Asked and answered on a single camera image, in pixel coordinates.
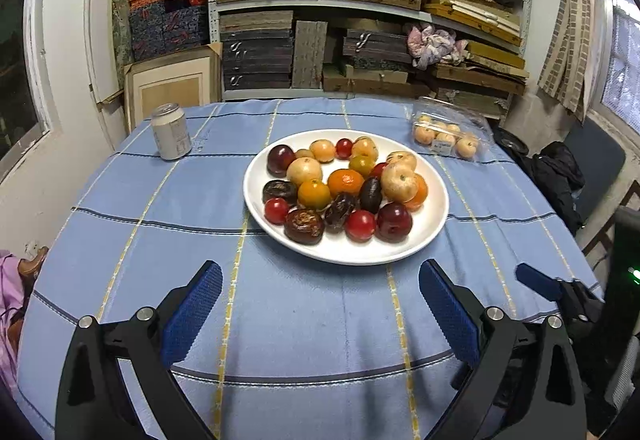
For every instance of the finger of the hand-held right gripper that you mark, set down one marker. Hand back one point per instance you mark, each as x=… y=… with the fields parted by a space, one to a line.
x=537 y=281

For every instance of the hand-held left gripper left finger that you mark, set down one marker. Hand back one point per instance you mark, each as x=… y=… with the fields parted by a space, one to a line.
x=192 y=315

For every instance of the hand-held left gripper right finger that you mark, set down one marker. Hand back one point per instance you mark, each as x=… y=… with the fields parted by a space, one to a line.
x=450 y=315

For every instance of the orange mandarin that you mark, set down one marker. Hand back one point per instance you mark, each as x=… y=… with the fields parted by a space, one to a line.
x=346 y=181
x=421 y=195

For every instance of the red cherry tomato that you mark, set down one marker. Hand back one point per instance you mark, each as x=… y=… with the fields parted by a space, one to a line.
x=378 y=169
x=360 y=225
x=276 y=210
x=343 y=148

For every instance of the white ceramic plate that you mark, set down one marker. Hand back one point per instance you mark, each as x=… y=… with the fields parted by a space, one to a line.
x=310 y=255

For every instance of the dark purple water chestnut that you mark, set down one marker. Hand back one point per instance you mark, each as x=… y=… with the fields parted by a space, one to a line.
x=280 y=190
x=371 y=194
x=304 y=226
x=340 y=211

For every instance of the smooth orange tomato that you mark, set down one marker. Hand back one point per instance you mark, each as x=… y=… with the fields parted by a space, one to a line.
x=314 y=194

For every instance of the dark red plum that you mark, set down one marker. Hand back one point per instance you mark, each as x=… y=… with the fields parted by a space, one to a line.
x=280 y=159
x=394 y=221

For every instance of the cluster of small pale fruits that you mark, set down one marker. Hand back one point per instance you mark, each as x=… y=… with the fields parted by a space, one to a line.
x=445 y=138

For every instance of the grey mesh chair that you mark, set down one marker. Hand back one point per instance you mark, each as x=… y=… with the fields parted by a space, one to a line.
x=622 y=385

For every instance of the black jacket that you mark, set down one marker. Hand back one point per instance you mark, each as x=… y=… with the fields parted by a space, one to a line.
x=555 y=175

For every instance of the blue striped tablecloth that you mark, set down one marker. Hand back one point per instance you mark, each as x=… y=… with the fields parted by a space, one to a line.
x=300 y=345

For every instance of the blue-grey chair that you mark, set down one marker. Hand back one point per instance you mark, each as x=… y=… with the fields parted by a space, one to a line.
x=597 y=160

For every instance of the brown object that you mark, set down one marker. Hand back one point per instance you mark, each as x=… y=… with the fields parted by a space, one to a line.
x=30 y=265

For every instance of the yellow-green cherry tomato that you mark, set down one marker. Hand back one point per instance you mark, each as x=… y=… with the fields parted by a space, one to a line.
x=361 y=165

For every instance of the white drink can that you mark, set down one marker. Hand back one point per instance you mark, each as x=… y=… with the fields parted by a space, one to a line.
x=171 y=131

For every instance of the clear plastic clamshell box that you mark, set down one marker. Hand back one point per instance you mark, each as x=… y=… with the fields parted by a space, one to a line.
x=450 y=108

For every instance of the cardboard box with framed panel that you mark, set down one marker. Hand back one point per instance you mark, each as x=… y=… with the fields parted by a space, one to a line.
x=170 y=85

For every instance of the bright frosted window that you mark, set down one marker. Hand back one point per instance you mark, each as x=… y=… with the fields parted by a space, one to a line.
x=622 y=55

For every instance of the pink floral crumpled cloth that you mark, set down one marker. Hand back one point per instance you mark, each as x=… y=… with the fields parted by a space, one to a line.
x=432 y=45

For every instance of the beige checkered curtain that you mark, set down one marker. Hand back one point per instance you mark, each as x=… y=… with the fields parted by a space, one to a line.
x=567 y=20

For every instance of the stack of dark flat boxes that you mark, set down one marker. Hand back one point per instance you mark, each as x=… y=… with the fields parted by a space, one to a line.
x=257 y=58

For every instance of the white leaning board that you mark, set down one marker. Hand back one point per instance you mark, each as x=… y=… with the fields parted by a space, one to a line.
x=100 y=60

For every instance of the stack of dark brown boxes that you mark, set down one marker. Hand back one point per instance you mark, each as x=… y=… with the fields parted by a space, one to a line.
x=377 y=48

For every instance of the upright grey patterned box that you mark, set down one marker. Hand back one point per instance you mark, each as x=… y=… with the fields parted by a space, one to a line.
x=309 y=54

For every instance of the stack of blue patterned boxes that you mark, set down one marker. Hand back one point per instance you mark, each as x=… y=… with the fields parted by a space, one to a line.
x=167 y=25

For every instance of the green marbled panel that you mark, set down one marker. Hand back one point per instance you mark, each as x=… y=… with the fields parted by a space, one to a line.
x=120 y=20

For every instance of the dark glass window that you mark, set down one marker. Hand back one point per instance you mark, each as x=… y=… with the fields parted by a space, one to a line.
x=17 y=65

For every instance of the white wall socket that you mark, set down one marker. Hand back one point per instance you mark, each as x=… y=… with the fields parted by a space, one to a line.
x=32 y=247

